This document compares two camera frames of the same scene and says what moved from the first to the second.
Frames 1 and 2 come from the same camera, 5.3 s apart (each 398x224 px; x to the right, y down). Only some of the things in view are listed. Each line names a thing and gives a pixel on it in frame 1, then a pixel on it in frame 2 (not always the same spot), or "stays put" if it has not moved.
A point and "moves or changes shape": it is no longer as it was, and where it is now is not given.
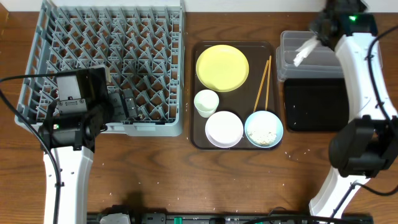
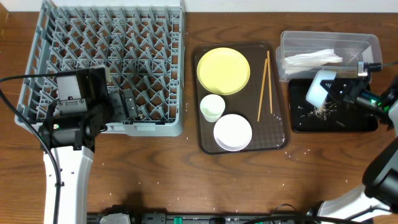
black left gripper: (119, 104) stays put
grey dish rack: (142, 42) stays put
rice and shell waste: (263, 137) -> (323, 111)
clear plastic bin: (321, 63) stays put
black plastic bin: (316, 104) stays put
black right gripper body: (319, 27) -> (355, 91)
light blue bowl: (263, 129) -> (316, 94)
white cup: (206, 102) moves or changes shape
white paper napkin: (305, 50) -> (305, 62)
